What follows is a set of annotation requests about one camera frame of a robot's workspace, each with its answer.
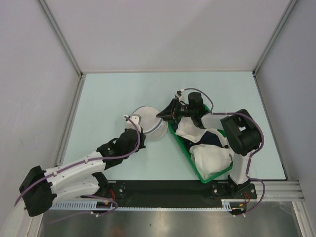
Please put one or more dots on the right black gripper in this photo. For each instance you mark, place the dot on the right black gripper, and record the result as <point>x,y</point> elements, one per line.
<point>171,113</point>

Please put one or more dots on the white mesh laundry bag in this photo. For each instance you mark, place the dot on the white mesh laundry bag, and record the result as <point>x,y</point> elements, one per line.
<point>154,128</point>

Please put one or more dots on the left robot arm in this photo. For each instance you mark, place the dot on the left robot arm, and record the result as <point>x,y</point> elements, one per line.
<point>41,188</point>

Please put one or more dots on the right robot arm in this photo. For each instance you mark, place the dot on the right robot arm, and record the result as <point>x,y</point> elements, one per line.
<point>244,135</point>

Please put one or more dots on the white bra in basket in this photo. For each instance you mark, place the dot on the white bra in basket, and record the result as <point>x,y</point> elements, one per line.
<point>210,159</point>

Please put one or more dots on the navy blue garment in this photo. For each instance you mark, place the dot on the navy blue garment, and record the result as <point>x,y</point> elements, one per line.
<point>210,139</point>

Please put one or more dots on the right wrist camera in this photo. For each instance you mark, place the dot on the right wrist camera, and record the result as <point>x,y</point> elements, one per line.
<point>179,95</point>

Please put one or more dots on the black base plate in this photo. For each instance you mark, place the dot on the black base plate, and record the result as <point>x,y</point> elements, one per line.
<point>176,193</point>

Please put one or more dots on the light blue cable duct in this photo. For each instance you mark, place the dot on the light blue cable duct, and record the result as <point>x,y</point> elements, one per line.
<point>84,205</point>

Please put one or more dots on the left aluminium frame post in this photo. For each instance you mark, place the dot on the left aluminium frame post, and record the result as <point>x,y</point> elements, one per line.
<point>59,35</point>

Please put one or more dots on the aluminium frame post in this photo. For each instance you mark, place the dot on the aluminium frame post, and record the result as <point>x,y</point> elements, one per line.
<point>275,35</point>
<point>59,35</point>

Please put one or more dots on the right aluminium frame post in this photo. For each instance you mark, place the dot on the right aluminium frame post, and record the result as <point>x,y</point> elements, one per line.
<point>275,35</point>

